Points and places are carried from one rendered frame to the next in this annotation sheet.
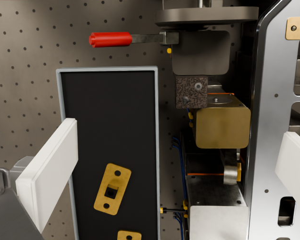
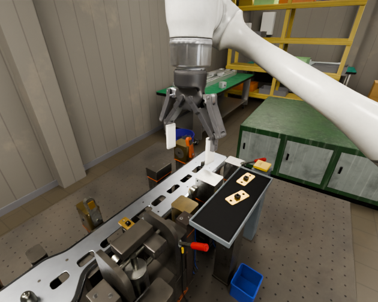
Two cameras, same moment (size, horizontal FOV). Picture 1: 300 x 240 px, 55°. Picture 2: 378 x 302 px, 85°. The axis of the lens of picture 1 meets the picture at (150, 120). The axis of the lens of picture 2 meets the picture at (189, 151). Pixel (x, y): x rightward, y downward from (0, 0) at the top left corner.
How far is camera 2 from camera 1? 0.43 m
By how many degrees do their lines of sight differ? 50
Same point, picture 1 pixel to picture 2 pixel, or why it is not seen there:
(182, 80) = (185, 223)
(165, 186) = not seen: hidden behind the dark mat
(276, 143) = (171, 198)
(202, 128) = (191, 208)
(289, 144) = (169, 145)
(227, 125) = (182, 204)
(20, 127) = not seen: outside the picture
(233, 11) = (152, 214)
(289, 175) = (173, 141)
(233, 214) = (201, 177)
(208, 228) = (213, 177)
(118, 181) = (232, 198)
